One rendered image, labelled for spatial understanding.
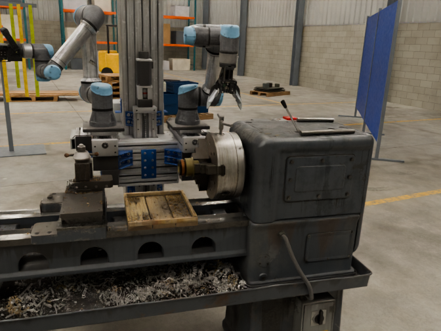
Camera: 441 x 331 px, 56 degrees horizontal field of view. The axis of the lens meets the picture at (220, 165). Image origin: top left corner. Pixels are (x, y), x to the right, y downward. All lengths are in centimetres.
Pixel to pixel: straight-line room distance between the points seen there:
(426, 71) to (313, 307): 1192
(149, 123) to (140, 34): 52
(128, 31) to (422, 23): 1198
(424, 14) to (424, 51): 106
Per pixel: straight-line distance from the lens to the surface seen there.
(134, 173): 248
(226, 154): 181
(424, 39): 1384
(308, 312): 218
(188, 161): 189
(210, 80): 238
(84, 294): 199
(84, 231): 174
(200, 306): 190
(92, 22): 237
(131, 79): 258
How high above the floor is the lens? 164
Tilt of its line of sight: 17 degrees down
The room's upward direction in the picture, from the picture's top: 2 degrees clockwise
